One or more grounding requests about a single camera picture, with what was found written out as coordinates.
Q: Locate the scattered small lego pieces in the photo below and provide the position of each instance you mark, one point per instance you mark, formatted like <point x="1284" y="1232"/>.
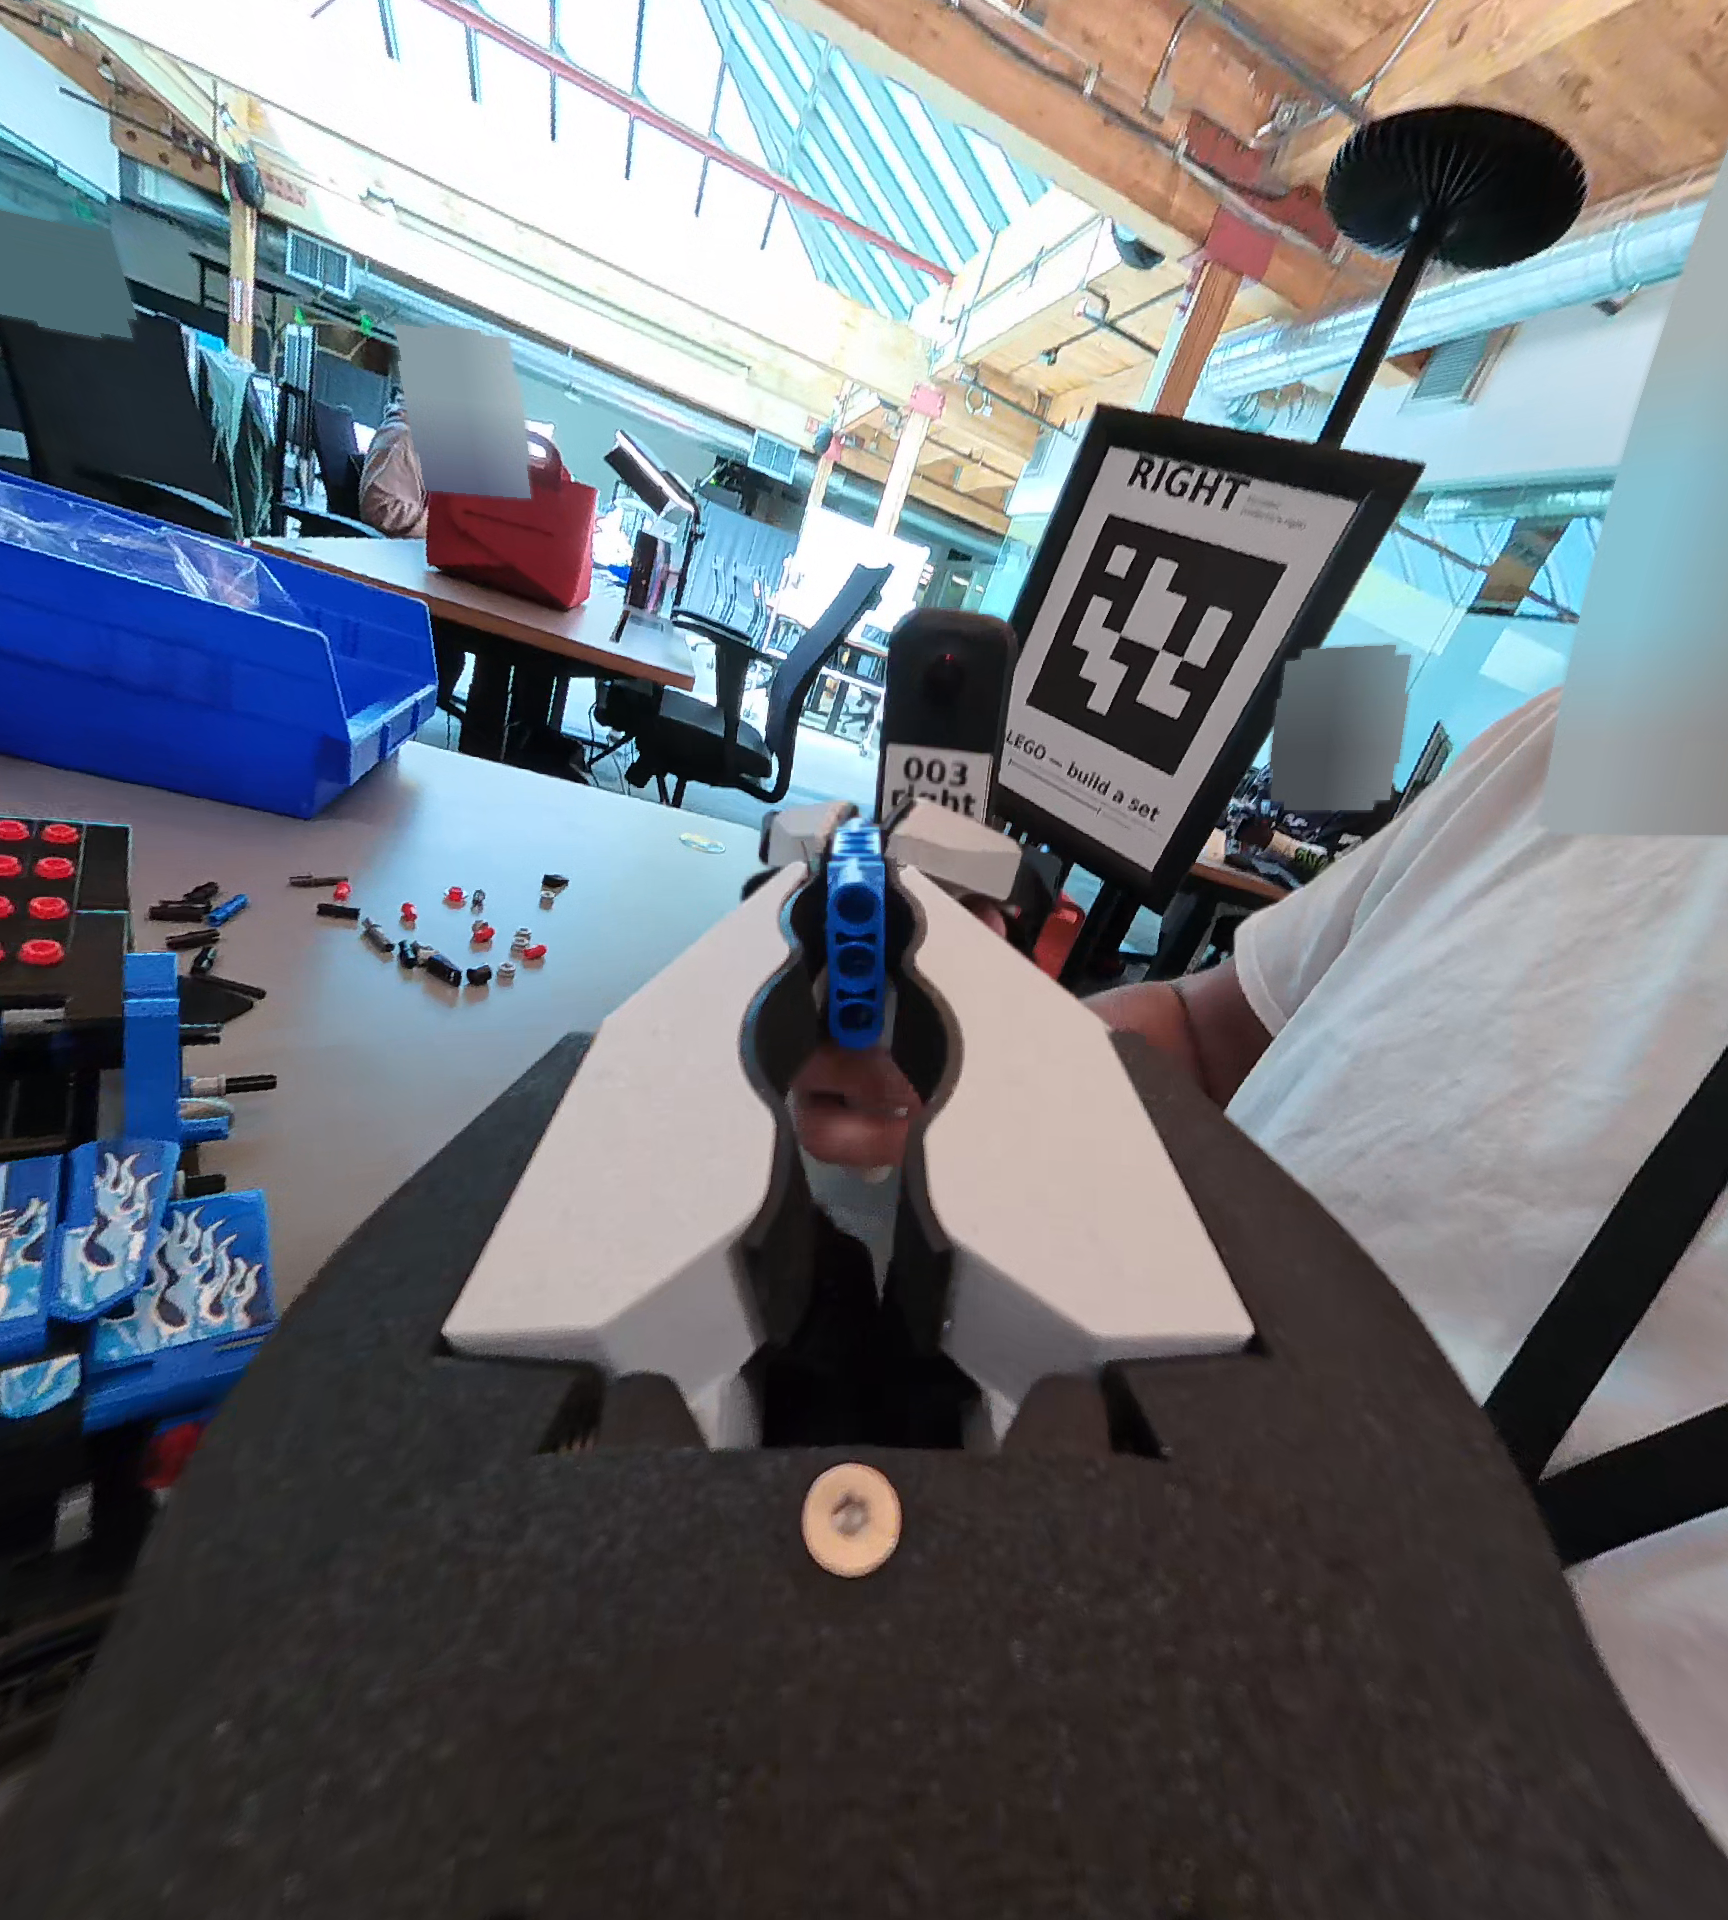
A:
<point x="434" y="965"/>

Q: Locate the person's right hand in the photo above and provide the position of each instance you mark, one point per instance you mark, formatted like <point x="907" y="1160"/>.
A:
<point x="858" y="1111"/>

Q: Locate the black high-back office chair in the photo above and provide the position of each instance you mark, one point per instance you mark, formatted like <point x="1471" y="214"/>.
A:
<point x="100" y="420"/>

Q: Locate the clear plastic bag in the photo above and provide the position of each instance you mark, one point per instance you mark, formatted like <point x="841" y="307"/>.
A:
<point x="131" y="541"/>

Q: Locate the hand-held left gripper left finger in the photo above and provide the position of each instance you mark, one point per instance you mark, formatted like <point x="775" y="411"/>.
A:
<point x="611" y="1185"/>

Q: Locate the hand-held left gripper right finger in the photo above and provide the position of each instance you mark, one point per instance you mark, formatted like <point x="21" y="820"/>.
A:
<point x="1075" y="1170"/>

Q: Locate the blue flame lego vehicle model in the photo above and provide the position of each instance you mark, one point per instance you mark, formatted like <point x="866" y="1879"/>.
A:
<point x="131" y="1247"/>

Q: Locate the wooden office desk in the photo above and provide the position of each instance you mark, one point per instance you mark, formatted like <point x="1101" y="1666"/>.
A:
<point x="550" y="623"/>

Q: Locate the dome security camera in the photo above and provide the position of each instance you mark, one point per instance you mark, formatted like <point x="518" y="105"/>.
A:
<point x="1140" y="248"/>

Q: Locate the blue lego beam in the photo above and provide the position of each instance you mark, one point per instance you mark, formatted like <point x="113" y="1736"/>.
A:
<point x="859" y="960"/>

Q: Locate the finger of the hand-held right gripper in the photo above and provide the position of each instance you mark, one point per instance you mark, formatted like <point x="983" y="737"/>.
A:
<point x="803" y="830"/>
<point x="961" y="854"/>

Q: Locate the black round disc on pole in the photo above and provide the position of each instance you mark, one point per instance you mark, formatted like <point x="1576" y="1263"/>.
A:
<point x="1449" y="181"/>

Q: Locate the red ceiling pipe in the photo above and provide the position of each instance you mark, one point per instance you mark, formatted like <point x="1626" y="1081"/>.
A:
<point x="743" y="167"/>

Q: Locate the person in white shirt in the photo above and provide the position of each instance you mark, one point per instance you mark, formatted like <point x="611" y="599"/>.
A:
<point x="1406" y="1049"/>

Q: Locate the red tote bag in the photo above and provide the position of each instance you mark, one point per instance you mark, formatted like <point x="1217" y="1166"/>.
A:
<point x="503" y="548"/>

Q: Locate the white board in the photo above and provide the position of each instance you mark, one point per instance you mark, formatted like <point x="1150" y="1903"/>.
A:
<point x="843" y="541"/>

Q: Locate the blue plastic bin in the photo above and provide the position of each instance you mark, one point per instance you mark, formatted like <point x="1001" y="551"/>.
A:
<point x="131" y="676"/>

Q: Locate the grey air duct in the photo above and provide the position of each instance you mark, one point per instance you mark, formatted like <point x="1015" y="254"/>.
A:
<point x="1525" y="295"/>

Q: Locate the person's right forearm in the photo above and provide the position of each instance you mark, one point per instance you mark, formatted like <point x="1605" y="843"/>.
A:
<point x="1178" y="1035"/>

